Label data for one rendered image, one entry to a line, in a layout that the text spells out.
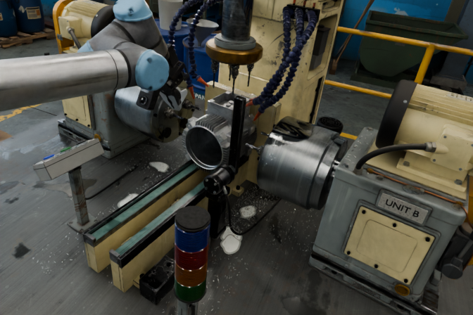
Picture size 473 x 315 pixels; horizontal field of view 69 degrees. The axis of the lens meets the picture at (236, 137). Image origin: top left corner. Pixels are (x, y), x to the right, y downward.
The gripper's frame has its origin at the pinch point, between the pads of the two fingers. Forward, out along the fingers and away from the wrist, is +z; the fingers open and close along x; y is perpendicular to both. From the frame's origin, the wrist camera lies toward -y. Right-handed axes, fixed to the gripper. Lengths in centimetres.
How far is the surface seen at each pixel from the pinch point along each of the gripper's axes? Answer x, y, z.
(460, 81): -97, 386, 343
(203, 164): -5.3, -4.2, 23.4
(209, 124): -6.9, 4.1, 9.2
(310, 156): -40.8, 5.3, 7.2
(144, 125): 18.3, -3.1, 14.6
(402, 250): -70, -6, 14
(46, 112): 242, 20, 146
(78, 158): 13.4, -27.1, -3.2
